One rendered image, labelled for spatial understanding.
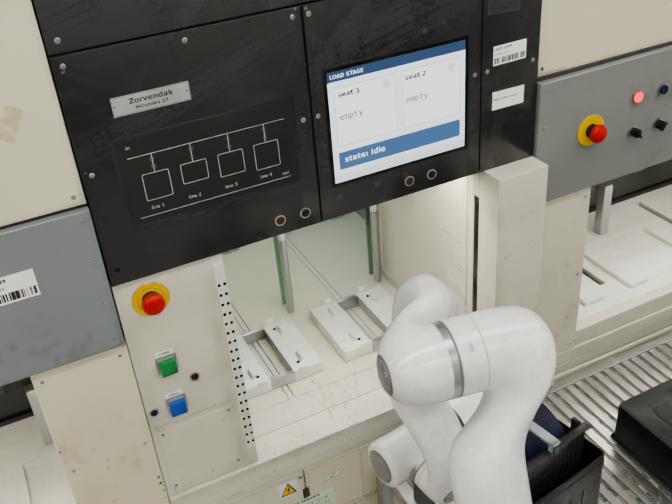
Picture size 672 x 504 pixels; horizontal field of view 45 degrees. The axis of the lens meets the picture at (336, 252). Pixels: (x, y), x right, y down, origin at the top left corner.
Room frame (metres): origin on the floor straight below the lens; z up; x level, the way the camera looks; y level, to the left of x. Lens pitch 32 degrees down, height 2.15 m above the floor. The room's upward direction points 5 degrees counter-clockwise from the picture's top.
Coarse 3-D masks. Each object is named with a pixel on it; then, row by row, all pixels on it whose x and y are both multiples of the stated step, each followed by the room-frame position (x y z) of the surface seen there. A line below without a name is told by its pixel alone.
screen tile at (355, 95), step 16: (368, 80) 1.34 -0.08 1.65; (336, 96) 1.32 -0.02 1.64; (352, 96) 1.33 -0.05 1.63; (368, 96) 1.34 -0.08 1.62; (384, 96) 1.36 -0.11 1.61; (336, 112) 1.32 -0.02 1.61; (384, 112) 1.36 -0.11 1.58; (352, 128) 1.33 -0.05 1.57; (368, 128) 1.34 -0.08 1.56; (384, 128) 1.35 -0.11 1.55
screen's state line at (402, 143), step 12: (456, 120) 1.42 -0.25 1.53; (420, 132) 1.39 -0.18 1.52; (432, 132) 1.40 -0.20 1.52; (444, 132) 1.41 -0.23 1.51; (456, 132) 1.42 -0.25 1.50; (372, 144) 1.34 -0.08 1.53; (384, 144) 1.35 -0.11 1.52; (396, 144) 1.36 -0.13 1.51; (408, 144) 1.37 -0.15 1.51; (420, 144) 1.38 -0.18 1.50; (348, 156) 1.32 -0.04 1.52; (360, 156) 1.33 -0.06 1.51; (372, 156) 1.34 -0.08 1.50; (384, 156) 1.35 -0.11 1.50
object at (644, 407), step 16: (640, 400) 1.31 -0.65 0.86; (656, 400) 1.31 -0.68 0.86; (624, 416) 1.29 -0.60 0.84; (640, 416) 1.27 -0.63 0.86; (656, 416) 1.26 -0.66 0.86; (624, 432) 1.28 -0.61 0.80; (640, 432) 1.24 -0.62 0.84; (656, 432) 1.22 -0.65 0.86; (624, 448) 1.27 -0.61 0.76; (640, 448) 1.23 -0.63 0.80; (656, 448) 1.20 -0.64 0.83; (656, 464) 1.19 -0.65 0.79
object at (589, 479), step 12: (588, 444) 1.14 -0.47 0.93; (588, 456) 1.14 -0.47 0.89; (600, 456) 1.10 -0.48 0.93; (588, 468) 1.08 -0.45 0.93; (600, 468) 1.10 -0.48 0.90; (576, 480) 1.06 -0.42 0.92; (588, 480) 1.08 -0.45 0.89; (600, 480) 1.10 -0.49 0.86; (420, 492) 1.16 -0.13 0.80; (552, 492) 1.02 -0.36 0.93; (564, 492) 1.04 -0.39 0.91; (576, 492) 1.06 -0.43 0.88; (588, 492) 1.08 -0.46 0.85
